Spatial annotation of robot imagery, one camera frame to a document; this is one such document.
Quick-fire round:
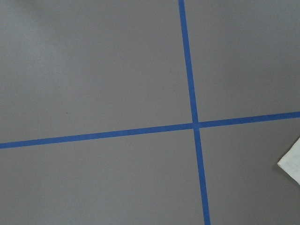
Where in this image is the cream long-sleeve printed shirt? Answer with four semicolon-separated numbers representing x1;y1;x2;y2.
277;139;300;184

